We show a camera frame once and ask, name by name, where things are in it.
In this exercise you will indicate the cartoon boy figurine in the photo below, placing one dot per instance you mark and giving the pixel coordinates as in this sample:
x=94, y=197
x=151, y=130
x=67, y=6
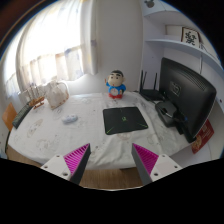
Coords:
x=115, y=85

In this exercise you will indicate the white wall shelf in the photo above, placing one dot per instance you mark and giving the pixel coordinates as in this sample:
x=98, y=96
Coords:
x=214, y=63

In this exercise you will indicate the white computer mouse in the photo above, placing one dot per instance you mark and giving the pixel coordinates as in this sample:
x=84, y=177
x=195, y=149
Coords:
x=69, y=119

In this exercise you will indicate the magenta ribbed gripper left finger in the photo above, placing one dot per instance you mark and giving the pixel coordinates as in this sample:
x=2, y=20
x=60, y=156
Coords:
x=70, y=166

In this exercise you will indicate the red booklet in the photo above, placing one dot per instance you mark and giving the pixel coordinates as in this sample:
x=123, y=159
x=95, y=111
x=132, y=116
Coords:
x=203, y=136

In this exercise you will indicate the black keyboard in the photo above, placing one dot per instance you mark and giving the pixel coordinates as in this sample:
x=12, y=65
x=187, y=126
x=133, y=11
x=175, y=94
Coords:
x=21, y=115

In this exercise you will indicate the orange chair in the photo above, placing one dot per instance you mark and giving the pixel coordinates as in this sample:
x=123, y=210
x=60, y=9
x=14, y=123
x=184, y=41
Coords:
x=9, y=116

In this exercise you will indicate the white curtain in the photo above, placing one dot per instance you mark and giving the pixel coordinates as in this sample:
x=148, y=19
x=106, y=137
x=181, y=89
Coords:
x=58, y=43

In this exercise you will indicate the black mouse pad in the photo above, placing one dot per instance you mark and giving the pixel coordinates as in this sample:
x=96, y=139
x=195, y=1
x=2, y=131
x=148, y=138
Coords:
x=123, y=119

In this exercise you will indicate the white patterned tablecloth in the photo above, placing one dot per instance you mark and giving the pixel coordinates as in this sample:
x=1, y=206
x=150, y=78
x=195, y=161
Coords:
x=42, y=134

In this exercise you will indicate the white cloth bag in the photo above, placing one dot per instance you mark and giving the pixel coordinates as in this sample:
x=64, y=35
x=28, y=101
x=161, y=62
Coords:
x=56, y=94

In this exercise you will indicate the wooden rack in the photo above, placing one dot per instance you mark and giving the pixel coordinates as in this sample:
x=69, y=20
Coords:
x=35, y=99

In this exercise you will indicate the black wifi router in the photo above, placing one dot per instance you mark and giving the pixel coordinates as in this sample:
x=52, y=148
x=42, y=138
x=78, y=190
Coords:
x=151, y=94

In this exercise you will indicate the black computer monitor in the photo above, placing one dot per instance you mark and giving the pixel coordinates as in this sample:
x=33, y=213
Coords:
x=189, y=98

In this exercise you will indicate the framed calligraphy picture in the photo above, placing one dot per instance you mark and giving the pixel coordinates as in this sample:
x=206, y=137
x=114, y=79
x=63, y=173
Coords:
x=191, y=37

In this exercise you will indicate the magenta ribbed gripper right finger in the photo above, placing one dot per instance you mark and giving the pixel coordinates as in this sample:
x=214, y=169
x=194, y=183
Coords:
x=152, y=167

